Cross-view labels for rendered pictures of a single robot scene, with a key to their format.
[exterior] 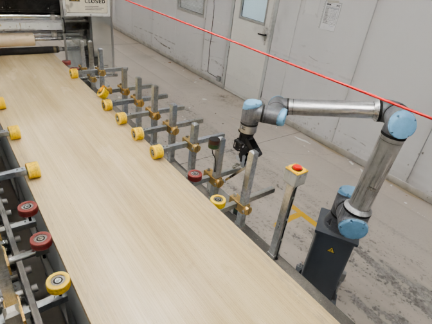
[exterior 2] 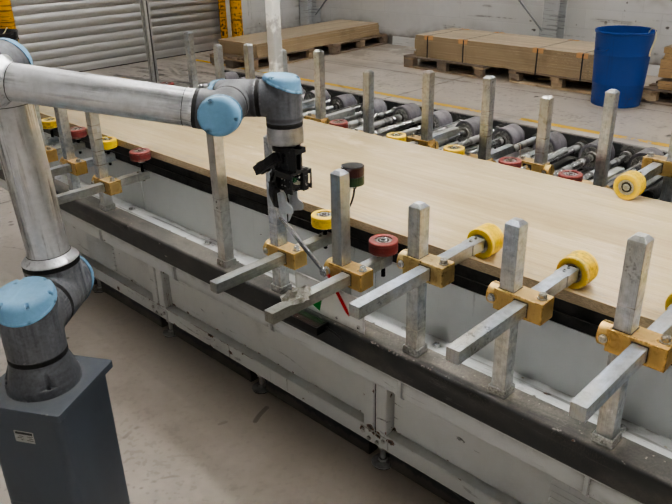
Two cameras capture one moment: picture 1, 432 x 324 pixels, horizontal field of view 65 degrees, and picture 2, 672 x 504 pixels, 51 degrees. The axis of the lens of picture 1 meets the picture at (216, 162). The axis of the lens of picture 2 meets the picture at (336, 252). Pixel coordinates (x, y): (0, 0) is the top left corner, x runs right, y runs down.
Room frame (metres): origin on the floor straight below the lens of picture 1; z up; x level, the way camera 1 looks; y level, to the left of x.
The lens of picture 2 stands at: (3.31, -0.17, 1.69)
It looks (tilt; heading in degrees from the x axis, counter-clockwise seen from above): 25 degrees down; 175
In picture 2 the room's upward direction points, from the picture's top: 1 degrees counter-clockwise
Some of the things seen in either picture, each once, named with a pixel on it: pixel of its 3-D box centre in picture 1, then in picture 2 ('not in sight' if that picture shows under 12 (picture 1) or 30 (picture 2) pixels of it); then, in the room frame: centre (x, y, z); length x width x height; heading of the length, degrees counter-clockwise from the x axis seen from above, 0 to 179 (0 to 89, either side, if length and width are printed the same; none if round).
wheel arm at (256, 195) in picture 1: (245, 200); (275, 260); (1.50, -0.19, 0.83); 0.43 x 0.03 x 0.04; 131
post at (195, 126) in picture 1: (192, 157); (416, 295); (1.82, 0.15, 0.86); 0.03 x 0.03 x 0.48; 41
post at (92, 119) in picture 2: not in sight; (98, 156); (0.68, -0.83, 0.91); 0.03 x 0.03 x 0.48; 41
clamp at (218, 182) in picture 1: (213, 178); (348, 272); (1.64, 0.00, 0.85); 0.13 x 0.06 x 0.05; 41
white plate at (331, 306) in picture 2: (220, 195); (328, 301); (1.62, -0.05, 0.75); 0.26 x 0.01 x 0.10; 41
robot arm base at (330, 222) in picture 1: (341, 218); (40, 364); (1.68, -0.82, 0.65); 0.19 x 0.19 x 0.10
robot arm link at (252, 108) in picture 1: (251, 112); (282, 99); (1.60, -0.14, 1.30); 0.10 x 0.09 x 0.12; 82
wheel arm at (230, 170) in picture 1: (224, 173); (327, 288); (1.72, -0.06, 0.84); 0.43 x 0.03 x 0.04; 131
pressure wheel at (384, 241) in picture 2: (194, 180); (383, 257); (1.58, 0.11, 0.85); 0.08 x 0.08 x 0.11
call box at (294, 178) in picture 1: (294, 175); not in sight; (1.24, -0.34, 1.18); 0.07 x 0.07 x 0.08; 41
